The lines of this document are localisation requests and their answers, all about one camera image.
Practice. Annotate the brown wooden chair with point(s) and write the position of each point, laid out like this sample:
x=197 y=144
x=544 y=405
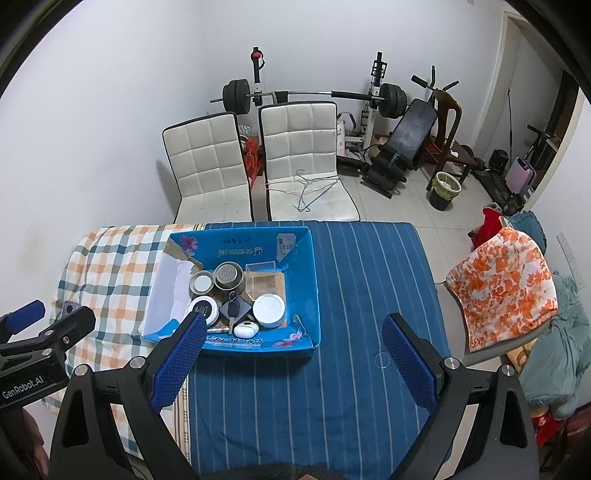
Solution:
x=450 y=120

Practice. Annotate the pink bag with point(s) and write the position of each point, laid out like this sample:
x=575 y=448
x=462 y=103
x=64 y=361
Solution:
x=342 y=134

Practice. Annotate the white padded chair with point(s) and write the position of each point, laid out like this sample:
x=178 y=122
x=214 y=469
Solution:
x=205 y=157
x=300 y=143

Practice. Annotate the white earbud case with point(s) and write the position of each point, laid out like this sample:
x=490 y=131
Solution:
x=245 y=329

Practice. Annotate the black trash bin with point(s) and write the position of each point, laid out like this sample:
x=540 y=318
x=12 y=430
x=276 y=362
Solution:
x=444 y=191

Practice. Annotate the white barbell rack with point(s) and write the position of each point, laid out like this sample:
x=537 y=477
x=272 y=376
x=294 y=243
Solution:
x=258 y=83

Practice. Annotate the clear plastic box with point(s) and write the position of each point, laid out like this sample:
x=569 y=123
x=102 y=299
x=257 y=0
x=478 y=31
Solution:
x=264 y=282

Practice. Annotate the blue striped cloth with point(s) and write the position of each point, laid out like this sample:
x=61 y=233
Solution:
x=351 y=286

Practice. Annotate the black barbell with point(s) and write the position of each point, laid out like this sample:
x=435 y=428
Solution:
x=314 y=93

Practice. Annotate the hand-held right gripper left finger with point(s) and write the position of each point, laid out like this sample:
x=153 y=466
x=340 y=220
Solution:
x=180 y=364

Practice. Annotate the car key bunch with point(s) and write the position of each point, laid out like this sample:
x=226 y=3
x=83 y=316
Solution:
x=233 y=310

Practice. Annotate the teal cloth pile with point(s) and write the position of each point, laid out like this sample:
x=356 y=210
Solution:
x=563 y=350

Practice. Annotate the blue cardboard box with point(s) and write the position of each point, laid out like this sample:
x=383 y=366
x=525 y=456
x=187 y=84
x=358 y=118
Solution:
x=240 y=251

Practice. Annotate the orange floral cloth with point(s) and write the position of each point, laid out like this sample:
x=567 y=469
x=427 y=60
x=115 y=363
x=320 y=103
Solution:
x=503 y=286

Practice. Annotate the black scooter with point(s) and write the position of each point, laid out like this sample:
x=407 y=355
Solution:
x=503 y=189

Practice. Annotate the metal cup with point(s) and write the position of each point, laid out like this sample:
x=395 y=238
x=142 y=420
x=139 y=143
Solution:
x=228 y=276

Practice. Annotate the black weight bench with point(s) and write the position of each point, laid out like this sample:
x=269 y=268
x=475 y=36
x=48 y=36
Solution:
x=411 y=131

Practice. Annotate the red plastic bag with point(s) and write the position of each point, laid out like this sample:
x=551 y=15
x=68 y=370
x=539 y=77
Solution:
x=253 y=161

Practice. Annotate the grey chair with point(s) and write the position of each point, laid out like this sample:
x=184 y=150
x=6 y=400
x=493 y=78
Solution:
x=489 y=355

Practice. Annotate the small purple object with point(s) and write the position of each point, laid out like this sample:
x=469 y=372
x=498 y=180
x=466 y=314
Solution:
x=70 y=308

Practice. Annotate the white round plastic jar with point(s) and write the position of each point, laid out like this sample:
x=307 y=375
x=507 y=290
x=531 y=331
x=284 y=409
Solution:
x=268 y=310

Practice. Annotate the red patterned cloth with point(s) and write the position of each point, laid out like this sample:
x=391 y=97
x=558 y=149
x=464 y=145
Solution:
x=547 y=424

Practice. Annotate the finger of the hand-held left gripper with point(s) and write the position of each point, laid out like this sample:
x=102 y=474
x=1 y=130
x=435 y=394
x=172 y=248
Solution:
x=74 y=325
x=23 y=315

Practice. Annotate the blue-grey garment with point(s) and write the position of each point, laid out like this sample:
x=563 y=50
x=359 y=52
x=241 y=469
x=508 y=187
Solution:
x=531 y=226

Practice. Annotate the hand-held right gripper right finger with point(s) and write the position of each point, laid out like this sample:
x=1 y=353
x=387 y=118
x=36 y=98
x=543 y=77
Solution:
x=408 y=364

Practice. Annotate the purple suitcase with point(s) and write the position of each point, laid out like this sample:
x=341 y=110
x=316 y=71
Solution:
x=521 y=175

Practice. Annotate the brown tape roll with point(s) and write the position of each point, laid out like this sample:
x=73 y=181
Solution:
x=202 y=282

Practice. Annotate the checked cloth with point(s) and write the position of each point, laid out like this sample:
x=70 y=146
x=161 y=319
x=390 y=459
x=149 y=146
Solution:
x=111 y=258

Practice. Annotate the small silver tube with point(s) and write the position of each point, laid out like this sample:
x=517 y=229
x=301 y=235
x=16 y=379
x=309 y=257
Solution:
x=217 y=330

